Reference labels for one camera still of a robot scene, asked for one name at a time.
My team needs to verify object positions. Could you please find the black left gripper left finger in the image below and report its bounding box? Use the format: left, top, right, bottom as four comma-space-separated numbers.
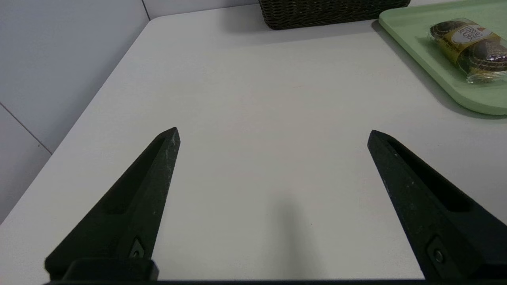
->
44, 127, 181, 281

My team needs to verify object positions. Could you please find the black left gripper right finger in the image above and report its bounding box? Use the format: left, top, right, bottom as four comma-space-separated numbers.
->
368, 130, 507, 281

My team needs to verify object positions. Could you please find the Ferrero Rocher chocolate pack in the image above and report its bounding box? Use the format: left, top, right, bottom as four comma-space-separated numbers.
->
427, 18, 507, 84

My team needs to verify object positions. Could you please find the dark brown wicker basket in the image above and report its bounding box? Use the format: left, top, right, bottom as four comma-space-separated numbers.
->
258, 0, 411, 30

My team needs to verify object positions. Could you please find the light green plastic tray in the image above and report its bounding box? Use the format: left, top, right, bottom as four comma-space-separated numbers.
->
378, 0, 507, 116

